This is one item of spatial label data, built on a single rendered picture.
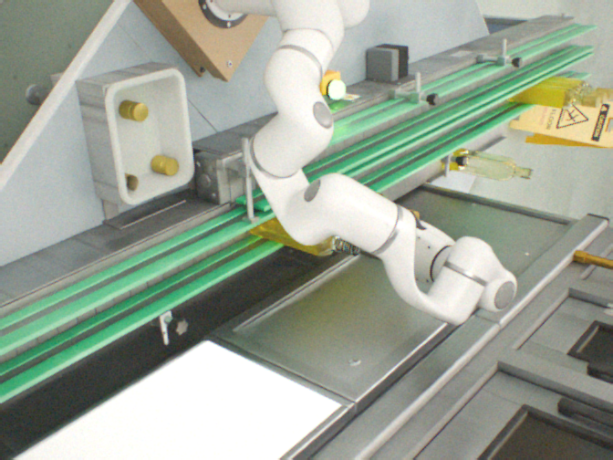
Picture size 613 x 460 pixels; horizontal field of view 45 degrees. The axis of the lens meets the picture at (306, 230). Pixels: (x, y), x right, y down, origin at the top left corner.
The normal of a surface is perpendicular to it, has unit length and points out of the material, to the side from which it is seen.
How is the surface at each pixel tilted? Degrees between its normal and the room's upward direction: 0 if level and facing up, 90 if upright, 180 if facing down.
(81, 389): 89
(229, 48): 0
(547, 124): 76
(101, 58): 0
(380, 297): 91
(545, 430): 90
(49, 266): 90
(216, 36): 0
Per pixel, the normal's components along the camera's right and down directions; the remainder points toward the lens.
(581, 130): -0.33, -0.11
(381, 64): -0.64, 0.35
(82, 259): -0.04, -0.90
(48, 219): 0.77, 0.24
